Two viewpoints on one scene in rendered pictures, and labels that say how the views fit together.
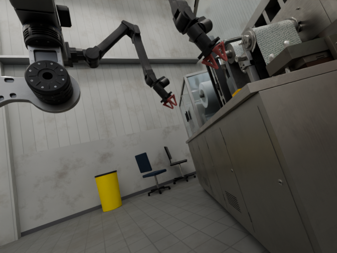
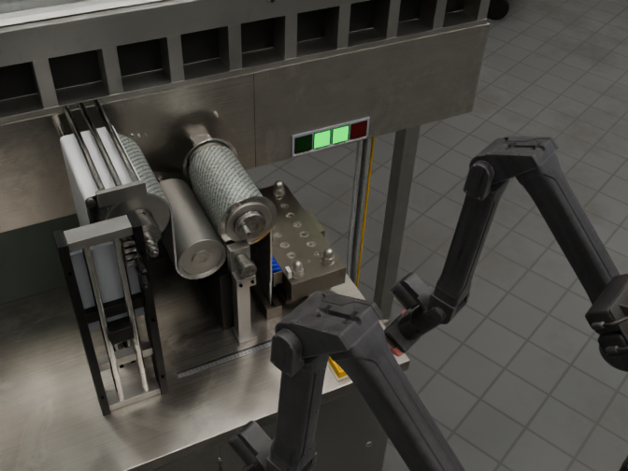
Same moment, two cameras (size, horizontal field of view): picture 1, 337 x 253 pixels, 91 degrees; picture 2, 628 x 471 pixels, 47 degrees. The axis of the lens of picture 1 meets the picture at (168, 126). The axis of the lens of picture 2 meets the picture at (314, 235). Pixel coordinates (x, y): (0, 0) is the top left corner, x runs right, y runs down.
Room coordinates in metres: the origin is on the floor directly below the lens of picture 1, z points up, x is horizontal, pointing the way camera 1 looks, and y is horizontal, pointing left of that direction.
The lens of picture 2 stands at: (1.34, 0.63, 2.38)
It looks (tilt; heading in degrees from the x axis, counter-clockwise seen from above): 42 degrees down; 244
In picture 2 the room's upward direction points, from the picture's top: 3 degrees clockwise
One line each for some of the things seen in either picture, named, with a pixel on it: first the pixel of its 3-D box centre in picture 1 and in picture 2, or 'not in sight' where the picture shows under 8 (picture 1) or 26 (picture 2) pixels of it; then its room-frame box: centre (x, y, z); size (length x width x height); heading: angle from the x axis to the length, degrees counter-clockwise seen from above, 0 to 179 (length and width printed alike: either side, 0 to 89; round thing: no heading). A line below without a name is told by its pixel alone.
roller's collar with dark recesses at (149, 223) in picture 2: (226, 54); (142, 228); (1.17, -0.57, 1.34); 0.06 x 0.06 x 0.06; 2
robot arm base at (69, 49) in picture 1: (75, 54); not in sight; (0.88, 0.42, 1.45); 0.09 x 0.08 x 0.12; 26
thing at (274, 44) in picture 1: (282, 49); (252, 227); (0.86, -0.72, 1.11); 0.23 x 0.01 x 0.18; 92
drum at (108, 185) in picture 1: (109, 190); not in sight; (3.69, 1.60, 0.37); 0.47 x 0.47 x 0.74
